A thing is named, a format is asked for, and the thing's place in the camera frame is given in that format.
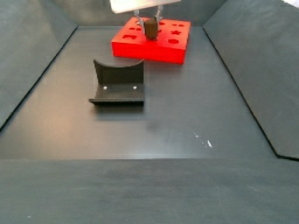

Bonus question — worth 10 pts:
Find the brown three prong peg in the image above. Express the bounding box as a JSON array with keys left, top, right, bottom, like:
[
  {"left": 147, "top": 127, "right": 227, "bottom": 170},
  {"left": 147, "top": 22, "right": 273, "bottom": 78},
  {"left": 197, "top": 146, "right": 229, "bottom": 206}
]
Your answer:
[{"left": 145, "top": 18, "right": 158, "bottom": 40}]

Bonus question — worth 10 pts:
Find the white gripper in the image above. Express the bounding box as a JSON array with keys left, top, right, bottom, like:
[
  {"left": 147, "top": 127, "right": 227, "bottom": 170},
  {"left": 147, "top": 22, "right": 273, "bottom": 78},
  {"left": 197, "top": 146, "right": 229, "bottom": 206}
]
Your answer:
[{"left": 110, "top": 0, "right": 182, "bottom": 33}]

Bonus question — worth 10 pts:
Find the red shape sorter block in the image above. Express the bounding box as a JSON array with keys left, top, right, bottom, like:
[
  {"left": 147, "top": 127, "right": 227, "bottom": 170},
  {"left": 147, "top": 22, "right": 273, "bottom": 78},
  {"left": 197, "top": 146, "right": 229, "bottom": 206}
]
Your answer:
[{"left": 111, "top": 17, "right": 191, "bottom": 64}]

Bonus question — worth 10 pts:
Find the black curved holder bracket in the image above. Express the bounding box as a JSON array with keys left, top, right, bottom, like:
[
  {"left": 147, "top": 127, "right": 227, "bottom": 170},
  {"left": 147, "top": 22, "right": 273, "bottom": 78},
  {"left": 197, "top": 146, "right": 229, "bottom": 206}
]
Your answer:
[{"left": 89, "top": 60, "right": 146, "bottom": 105}]

